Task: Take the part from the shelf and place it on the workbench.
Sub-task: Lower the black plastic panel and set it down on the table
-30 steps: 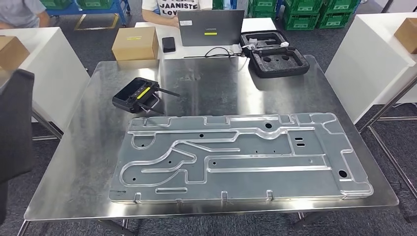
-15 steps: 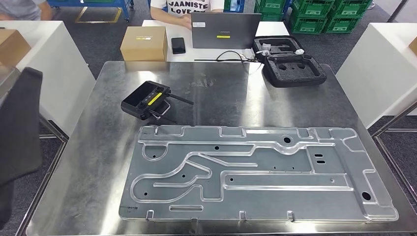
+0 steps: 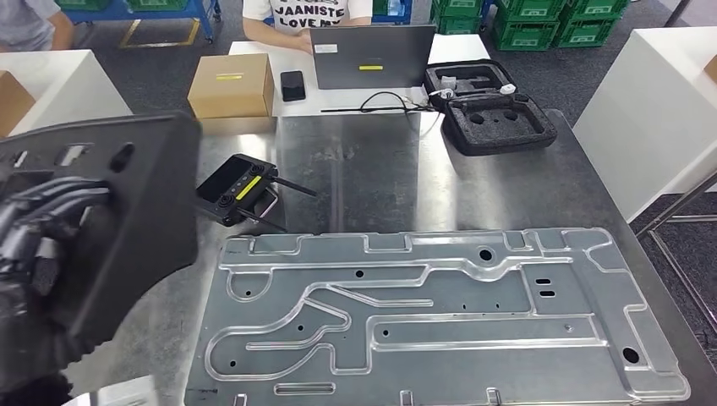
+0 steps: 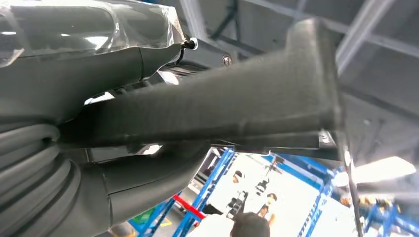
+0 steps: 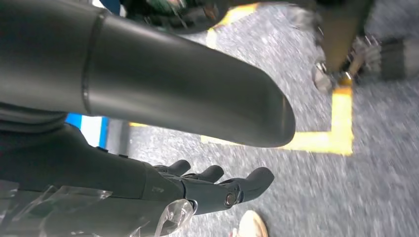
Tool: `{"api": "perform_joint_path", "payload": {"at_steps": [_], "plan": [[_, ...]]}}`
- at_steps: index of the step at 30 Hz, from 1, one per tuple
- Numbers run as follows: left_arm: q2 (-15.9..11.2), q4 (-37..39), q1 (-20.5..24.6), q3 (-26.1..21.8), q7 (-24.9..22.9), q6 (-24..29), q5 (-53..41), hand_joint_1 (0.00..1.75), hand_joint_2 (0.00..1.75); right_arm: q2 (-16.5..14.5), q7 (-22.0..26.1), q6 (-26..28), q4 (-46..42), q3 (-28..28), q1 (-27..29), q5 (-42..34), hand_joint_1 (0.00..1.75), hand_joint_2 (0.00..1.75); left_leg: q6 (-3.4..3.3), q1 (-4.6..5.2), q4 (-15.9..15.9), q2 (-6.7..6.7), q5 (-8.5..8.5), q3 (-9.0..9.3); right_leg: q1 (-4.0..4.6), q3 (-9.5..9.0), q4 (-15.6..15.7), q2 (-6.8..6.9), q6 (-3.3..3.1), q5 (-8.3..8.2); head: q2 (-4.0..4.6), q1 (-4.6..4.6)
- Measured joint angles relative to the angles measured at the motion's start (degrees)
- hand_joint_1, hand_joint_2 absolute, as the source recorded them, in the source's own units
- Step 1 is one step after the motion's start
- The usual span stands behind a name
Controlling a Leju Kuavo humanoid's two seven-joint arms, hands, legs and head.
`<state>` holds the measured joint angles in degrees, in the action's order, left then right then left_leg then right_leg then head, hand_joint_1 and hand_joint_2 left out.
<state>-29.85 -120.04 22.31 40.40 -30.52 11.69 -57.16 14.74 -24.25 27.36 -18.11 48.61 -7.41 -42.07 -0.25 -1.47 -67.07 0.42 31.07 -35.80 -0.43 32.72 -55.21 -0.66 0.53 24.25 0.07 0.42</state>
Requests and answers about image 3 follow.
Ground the black cable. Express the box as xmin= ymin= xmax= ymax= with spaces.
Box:
xmin=320 ymin=91 xmax=444 ymax=116

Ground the green plastic crate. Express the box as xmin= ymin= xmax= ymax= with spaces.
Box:
xmin=495 ymin=0 xmax=568 ymax=24
xmin=125 ymin=0 xmax=190 ymax=13
xmin=431 ymin=0 xmax=495 ymax=36
xmin=551 ymin=16 xmax=623 ymax=49
xmin=491 ymin=18 xmax=562 ymax=52
xmin=56 ymin=0 xmax=112 ymax=13
xmin=564 ymin=0 xmax=630 ymax=20

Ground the black foam case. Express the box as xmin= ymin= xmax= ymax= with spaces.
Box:
xmin=423 ymin=58 xmax=558 ymax=156

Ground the stainless steel table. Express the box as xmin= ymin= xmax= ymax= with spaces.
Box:
xmin=61 ymin=109 xmax=717 ymax=406
xmin=634 ymin=170 xmax=717 ymax=332

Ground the white desk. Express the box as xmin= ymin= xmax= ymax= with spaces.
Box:
xmin=572 ymin=26 xmax=717 ymax=223
xmin=0 ymin=49 xmax=134 ymax=139
xmin=228 ymin=33 xmax=491 ymax=118

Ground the grey laptop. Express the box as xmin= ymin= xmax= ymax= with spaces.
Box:
xmin=309 ymin=25 xmax=437 ymax=91

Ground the black phone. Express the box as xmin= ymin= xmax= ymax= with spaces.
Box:
xmin=280 ymin=69 xmax=307 ymax=103

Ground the blue metal cart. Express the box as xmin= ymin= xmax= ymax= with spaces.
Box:
xmin=61 ymin=0 xmax=222 ymax=43

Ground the stamped sheet metal panel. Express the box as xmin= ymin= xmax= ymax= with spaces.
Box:
xmin=183 ymin=227 xmax=691 ymax=406

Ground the black plastic bracket part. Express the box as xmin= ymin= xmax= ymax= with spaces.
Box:
xmin=0 ymin=110 xmax=203 ymax=359

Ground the black remote controller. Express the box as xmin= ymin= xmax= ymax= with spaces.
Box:
xmin=194 ymin=154 xmax=319 ymax=233

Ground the person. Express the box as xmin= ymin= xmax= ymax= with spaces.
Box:
xmin=0 ymin=0 xmax=75 ymax=52
xmin=242 ymin=0 xmax=374 ymax=56

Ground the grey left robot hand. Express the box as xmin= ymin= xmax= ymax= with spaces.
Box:
xmin=0 ymin=173 xmax=113 ymax=393

